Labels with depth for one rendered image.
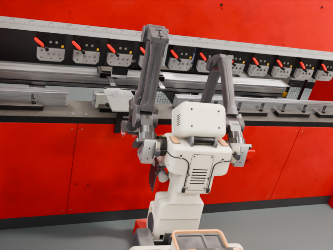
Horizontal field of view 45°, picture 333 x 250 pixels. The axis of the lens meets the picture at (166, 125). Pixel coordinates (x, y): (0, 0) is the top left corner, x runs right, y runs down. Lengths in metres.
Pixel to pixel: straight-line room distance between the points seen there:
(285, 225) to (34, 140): 2.14
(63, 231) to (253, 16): 1.91
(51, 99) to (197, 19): 1.01
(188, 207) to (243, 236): 1.41
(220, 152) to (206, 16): 1.08
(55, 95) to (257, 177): 1.72
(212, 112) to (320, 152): 1.97
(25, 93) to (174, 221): 1.16
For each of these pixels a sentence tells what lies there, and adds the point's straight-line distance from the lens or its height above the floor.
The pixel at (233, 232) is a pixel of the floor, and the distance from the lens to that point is 3.29.
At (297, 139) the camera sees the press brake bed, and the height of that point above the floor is 0.72.
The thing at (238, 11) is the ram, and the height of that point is 1.59.
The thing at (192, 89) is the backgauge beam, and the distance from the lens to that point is 3.08.
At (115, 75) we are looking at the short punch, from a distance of 2.56.
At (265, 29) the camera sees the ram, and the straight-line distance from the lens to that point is 2.81.
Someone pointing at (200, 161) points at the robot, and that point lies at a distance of 1.72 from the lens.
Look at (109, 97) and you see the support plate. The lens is 2.47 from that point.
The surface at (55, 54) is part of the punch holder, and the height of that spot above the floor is 1.22.
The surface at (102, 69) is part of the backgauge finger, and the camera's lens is 2.77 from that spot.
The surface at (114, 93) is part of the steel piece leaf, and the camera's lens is 2.54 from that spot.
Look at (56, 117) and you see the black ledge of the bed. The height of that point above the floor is 0.87.
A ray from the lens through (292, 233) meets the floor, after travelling 3.55.
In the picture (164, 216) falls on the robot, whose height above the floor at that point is 0.84.
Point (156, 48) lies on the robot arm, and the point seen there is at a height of 1.56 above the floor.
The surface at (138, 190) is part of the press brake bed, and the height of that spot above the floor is 0.28.
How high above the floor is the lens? 2.09
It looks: 28 degrees down
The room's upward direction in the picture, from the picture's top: 14 degrees clockwise
